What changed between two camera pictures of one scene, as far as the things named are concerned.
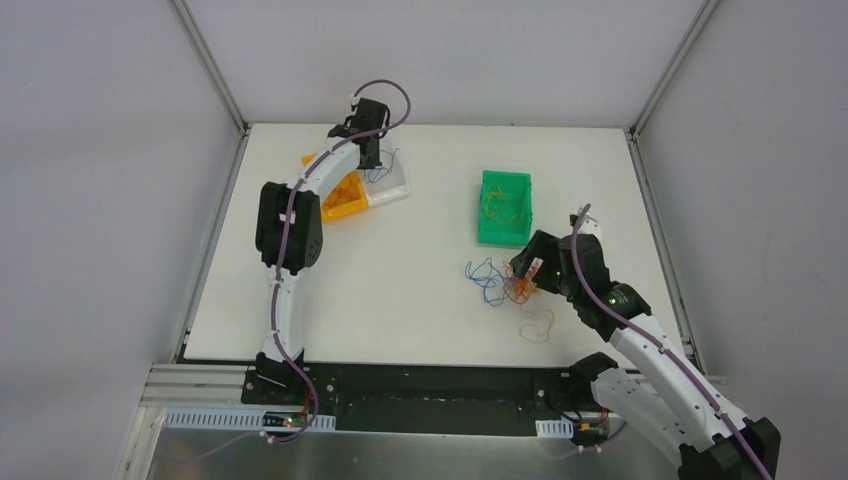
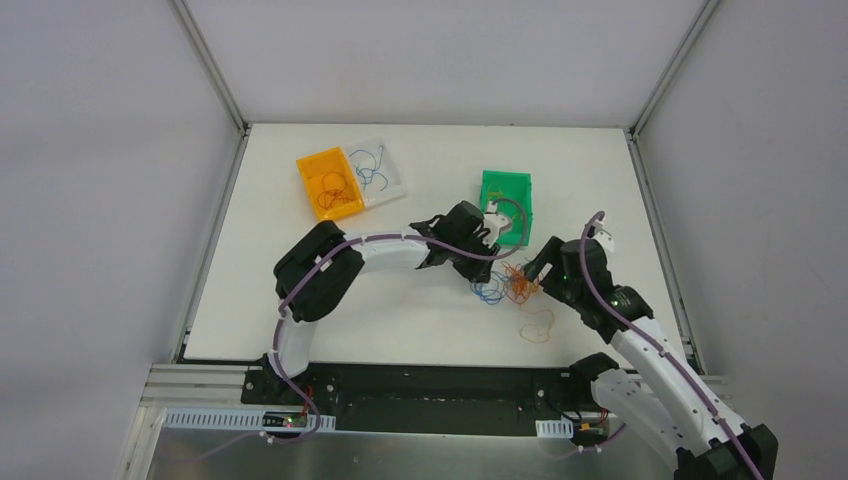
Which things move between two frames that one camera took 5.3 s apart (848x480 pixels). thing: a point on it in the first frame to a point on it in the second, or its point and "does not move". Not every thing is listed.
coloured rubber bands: [507, 285] does not move
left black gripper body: [370, 147] to [479, 244]
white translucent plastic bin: [388, 181] does not move
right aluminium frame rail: [694, 31] does not move
